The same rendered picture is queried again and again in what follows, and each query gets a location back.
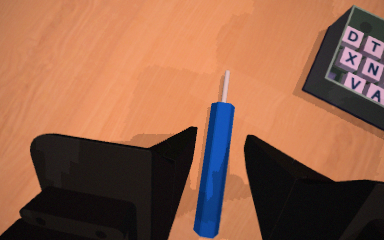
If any blue stylus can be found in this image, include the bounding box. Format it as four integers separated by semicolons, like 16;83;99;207
193;70;235;238

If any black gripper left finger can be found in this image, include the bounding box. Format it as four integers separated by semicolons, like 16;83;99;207
30;126;198;240

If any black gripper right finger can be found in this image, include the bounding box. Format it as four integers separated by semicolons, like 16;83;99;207
244;134;384;240

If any grey keyboard with pink keys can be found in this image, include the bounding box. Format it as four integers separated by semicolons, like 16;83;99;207
302;4;384;131

